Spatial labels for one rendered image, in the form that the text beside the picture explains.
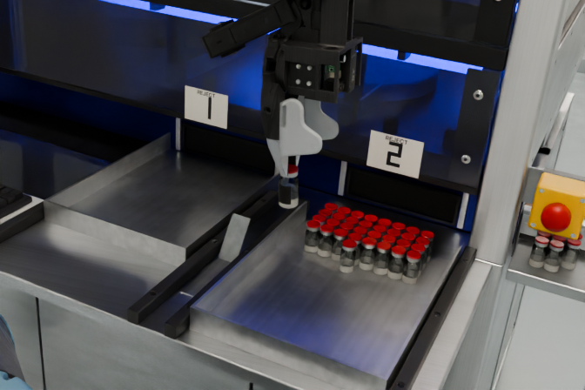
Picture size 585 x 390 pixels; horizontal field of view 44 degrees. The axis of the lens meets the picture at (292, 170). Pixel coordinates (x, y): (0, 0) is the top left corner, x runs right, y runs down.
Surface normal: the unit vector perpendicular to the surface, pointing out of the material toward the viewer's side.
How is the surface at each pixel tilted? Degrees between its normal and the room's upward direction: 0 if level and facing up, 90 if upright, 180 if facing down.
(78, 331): 90
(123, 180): 0
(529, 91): 90
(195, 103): 90
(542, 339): 0
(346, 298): 0
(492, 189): 90
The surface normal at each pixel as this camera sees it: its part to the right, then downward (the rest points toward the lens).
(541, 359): 0.07, -0.90
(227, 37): -0.40, 0.37
